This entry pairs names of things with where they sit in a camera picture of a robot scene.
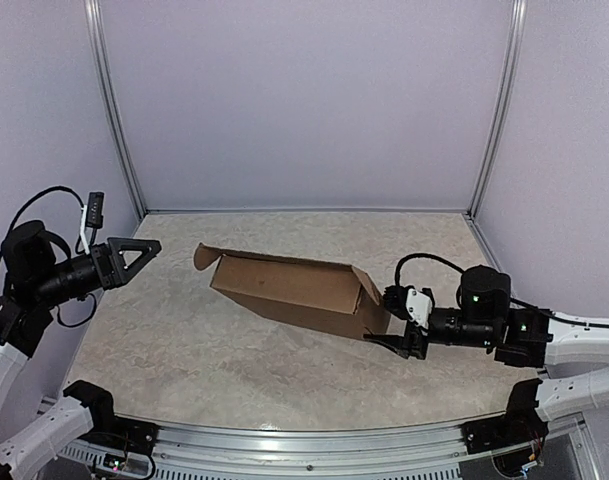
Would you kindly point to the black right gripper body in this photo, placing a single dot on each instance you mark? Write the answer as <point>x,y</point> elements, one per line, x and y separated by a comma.
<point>414,332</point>

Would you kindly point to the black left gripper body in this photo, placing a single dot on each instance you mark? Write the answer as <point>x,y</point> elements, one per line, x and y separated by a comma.
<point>104,265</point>

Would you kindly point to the brown cardboard box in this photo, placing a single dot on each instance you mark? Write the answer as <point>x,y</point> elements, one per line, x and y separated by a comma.
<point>328,297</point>

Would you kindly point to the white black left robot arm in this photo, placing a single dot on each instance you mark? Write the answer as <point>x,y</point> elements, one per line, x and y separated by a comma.
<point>35,287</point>

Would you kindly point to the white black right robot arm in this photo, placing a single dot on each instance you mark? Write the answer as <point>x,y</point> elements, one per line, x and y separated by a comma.
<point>516,333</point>

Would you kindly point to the small circuit board with LEDs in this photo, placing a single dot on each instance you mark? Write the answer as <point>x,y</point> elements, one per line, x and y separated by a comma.
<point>113,463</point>

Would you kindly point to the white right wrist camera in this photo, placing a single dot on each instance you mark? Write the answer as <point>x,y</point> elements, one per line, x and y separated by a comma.
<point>410,304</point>

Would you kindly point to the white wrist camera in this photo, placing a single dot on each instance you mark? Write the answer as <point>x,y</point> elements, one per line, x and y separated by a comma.
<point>410,304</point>
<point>91,222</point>

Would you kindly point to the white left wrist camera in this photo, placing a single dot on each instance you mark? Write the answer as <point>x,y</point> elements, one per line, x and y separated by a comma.
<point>91,222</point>

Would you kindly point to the aluminium front rail frame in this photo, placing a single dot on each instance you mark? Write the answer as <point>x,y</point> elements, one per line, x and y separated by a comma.
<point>432,451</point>

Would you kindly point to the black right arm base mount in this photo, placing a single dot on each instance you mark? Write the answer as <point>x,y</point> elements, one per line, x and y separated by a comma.
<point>519,423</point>

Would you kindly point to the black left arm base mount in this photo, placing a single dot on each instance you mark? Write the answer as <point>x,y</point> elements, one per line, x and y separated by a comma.
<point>108,428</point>

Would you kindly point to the left aluminium frame post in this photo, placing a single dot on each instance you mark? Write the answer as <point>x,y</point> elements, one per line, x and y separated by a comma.
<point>109,98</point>

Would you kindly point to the aluminium frame post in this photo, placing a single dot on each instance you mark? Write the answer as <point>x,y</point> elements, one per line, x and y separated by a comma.
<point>109,98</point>
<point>502,105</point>

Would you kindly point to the right aluminium frame post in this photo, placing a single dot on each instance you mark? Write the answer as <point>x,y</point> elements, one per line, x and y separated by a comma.
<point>502,105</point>

